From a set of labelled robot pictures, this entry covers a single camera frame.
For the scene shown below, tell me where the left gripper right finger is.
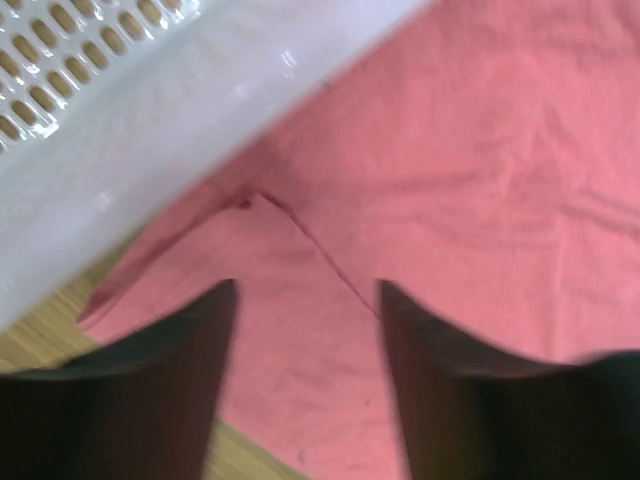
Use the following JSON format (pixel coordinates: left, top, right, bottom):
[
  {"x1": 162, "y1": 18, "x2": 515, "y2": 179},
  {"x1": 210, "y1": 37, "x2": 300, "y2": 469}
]
[{"x1": 378, "y1": 280, "x2": 639, "y2": 479}]

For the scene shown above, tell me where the white perforated plastic basket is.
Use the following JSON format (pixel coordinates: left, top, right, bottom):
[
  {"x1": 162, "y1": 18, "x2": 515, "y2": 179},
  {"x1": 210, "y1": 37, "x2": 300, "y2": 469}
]
[{"x1": 1, "y1": 1, "x2": 421, "y2": 327}]

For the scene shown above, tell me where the red t-shirt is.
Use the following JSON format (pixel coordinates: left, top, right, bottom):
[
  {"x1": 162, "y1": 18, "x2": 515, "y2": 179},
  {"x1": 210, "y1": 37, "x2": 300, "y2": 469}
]
[{"x1": 79, "y1": 1, "x2": 639, "y2": 479}]

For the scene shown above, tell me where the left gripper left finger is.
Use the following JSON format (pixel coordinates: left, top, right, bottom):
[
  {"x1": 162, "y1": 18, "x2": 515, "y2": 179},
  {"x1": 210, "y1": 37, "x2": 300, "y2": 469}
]
[{"x1": 1, "y1": 280, "x2": 236, "y2": 479}]

